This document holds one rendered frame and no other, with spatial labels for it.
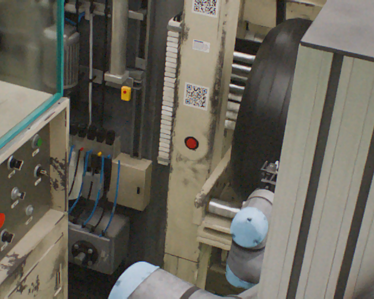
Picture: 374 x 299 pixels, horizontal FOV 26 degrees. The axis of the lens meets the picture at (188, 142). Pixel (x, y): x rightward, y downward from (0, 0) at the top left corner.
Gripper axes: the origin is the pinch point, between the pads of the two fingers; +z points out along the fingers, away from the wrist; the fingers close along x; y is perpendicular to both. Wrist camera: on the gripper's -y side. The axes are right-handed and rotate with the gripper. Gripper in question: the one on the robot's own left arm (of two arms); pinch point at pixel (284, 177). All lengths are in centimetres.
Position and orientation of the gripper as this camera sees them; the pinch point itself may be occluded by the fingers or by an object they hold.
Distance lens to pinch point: 201.4
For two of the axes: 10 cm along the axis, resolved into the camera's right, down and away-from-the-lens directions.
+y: 1.2, -9.0, -4.1
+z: 3.4, -3.5, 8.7
